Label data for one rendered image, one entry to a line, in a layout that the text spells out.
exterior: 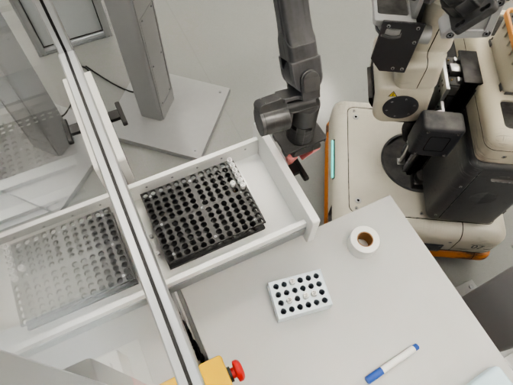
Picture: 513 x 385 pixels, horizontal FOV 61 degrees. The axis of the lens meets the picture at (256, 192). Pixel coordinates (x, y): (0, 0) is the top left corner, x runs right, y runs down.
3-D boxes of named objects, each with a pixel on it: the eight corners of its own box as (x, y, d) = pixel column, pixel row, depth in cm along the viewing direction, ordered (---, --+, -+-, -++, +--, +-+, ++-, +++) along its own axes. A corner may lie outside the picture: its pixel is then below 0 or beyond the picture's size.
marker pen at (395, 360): (413, 343, 96) (416, 341, 95) (418, 350, 96) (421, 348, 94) (363, 377, 93) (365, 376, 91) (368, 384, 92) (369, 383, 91)
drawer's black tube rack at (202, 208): (233, 173, 107) (232, 158, 101) (264, 233, 100) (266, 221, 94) (145, 207, 102) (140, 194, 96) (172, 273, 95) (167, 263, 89)
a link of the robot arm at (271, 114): (320, 69, 79) (301, 57, 86) (259, 83, 77) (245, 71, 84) (323, 129, 85) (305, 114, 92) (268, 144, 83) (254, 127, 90)
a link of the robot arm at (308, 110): (326, 105, 84) (314, 84, 86) (292, 114, 82) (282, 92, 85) (320, 128, 90) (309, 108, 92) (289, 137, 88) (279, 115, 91)
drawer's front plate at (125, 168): (101, 98, 119) (89, 69, 109) (136, 182, 107) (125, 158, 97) (95, 101, 119) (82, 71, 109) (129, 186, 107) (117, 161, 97)
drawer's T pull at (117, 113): (119, 103, 108) (117, 99, 107) (129, 125, 105) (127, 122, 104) (105, 108, 108) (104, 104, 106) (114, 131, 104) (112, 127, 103)
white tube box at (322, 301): (317, 273, 103) (320, 268, 100) (330, 308, 99) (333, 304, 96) (267, 287, 101) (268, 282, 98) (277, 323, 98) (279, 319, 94)
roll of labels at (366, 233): (375, 233, 109) (379, 226, 105) (376, 260, 105) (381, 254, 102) (346, 231, 109) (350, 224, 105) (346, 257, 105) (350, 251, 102)
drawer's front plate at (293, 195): (258, 145, 113) (259, 118, 103) (313, 240, 101) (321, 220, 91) (252, 147, 113) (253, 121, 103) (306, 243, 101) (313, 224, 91)
